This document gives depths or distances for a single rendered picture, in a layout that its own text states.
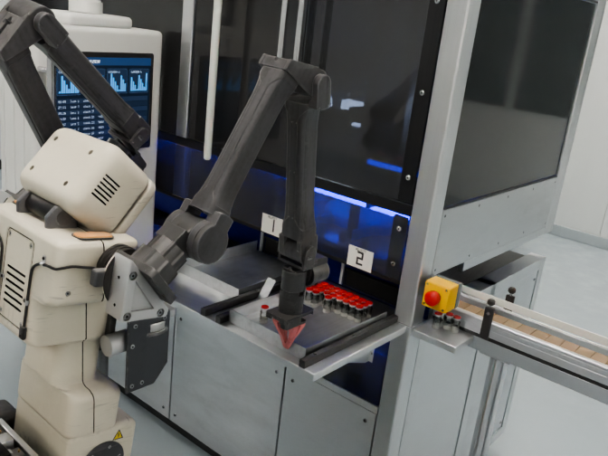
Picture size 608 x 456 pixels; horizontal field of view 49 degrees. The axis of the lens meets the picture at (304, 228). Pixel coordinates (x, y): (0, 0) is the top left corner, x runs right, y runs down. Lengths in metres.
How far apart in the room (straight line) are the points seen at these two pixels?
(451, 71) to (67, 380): 1.10
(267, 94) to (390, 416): 1.07
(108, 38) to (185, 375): 1.24
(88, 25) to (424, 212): 1.12
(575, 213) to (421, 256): 4.77
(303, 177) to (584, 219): 5.20
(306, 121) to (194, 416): 1.54
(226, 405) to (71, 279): 1.33
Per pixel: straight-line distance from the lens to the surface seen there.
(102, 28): 2.15
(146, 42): 2.26
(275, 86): 1.27
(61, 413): 1.43
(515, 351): 1.84
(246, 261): 2.15
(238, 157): 1.24
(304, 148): 1.38
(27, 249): 1.30
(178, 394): 2.65
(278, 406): 2.27
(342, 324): 1.79
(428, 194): 1.73
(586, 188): 6.42
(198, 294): 1.88
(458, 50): 1.68
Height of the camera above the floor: 1.65
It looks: 18 degrees down
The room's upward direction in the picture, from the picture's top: 7 degrees clockwise
